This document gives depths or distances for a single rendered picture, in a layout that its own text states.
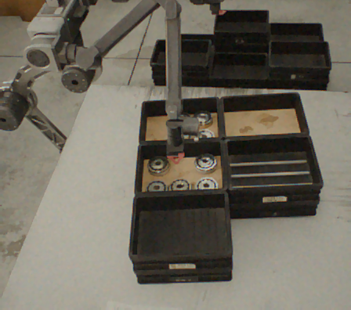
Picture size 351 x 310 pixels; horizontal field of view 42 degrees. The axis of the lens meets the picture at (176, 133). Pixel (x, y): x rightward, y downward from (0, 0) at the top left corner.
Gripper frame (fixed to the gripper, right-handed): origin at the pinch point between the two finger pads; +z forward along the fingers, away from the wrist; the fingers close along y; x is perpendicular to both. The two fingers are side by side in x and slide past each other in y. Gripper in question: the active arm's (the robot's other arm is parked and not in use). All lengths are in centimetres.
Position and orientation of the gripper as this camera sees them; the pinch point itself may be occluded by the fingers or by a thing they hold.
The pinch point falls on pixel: (176, 156)
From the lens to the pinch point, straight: 192.2
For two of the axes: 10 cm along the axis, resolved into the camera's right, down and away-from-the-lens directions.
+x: -10.0, 0.3, 0.8
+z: 0.8, 7.0, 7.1
